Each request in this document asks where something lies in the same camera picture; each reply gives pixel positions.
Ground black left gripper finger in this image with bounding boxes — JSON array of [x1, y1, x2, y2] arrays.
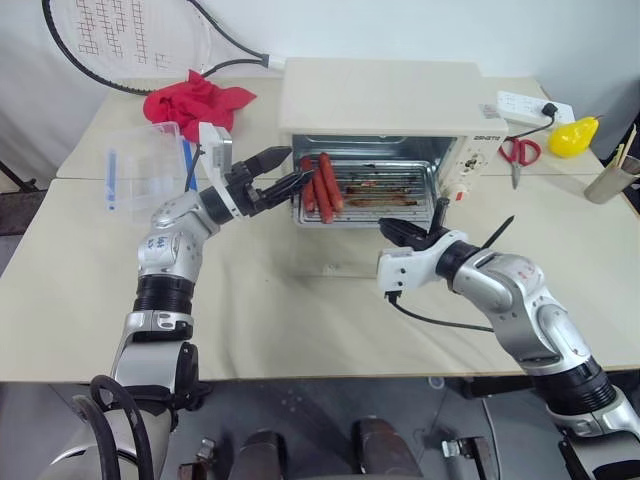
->
[[240, 145, 293, 177], [258, 168, 317, 202]]

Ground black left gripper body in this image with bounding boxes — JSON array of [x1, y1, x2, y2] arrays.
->
[[222, 160, 269, 219]]

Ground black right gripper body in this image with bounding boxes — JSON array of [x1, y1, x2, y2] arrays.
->
[[378, 216, 435, 251]]

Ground metal oven tray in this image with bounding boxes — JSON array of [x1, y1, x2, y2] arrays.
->
[[294, 158, 439, 227]]

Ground glass toaster oven door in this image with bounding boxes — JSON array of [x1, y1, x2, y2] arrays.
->
[[292, 222, 436, 279]]

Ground red sausage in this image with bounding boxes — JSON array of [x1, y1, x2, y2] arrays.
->
[[318, 152, 345, 212], [300, 155, 318, 212], [312, 171, 335, 225]]

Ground cream toaster oven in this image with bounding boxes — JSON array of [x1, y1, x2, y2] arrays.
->
[[278, 57, 509, 232]]

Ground red cloth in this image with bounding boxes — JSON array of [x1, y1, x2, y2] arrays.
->
[[142, 68, 258, 145]]

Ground clear plastic container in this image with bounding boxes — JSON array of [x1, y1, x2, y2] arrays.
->
[[103, 120, 195, 229]]

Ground yellow pear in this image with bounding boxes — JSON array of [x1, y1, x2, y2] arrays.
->
[[547, 114, 604, 160]]

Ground metal cup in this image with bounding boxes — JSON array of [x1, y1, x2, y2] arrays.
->
[[584, 154, 640, 204]]

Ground white power strip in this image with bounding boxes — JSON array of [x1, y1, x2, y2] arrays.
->
[[495, 89, 576, 127]]

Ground black tennis racket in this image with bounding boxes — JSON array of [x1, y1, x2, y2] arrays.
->
[[41, 0, 287, 97]]

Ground caster wheel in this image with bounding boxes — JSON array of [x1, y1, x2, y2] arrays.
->
[[440, 436, 494, 480], [194, 436, 217, 466]]

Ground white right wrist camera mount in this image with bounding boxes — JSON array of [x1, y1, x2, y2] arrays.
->
[[376, 233, 454, 297]]

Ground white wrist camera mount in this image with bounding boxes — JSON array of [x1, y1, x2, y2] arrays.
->
[[376, 233, 454, 297], [198, 121, 251, 221]]

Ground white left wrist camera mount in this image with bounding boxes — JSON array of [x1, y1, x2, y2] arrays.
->
[[198, 121, 251, 221]]

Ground red handled scissors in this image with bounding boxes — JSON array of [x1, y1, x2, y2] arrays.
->
[[497, 136, 543, 191]]

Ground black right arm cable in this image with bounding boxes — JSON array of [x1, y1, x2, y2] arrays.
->
[[384, 290, 496, 333]]

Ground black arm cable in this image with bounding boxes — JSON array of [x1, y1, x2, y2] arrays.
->
[[89, 374, 157, 480], [384, 290, 496, 333]]

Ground black plug with cable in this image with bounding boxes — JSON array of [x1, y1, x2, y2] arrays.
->
[[508, 101, 560, 139]]

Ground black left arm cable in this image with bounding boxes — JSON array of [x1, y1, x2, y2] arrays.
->
[[89, 374, 157, 480]]

